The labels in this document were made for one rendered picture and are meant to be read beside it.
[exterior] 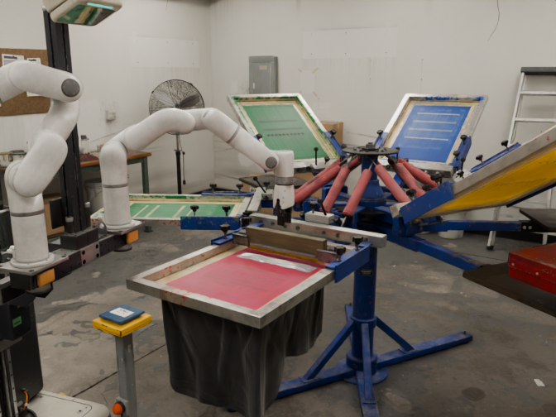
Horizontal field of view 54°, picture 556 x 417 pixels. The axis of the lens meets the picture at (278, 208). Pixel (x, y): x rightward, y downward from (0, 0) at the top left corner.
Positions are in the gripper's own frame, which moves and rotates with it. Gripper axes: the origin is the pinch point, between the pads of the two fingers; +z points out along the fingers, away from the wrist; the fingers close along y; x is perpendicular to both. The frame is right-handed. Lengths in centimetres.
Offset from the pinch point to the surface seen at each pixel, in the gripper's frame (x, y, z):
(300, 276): 17.1, 16.2, 16.4
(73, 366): -147, 1, 111
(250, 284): 5.2, 32.5, 16.5
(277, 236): -2.6, 1.2, 7.2
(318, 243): 16.6, 1.5, 7.2
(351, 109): -160, -416, -21
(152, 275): -26, 50, 14
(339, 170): -9, -69, -10
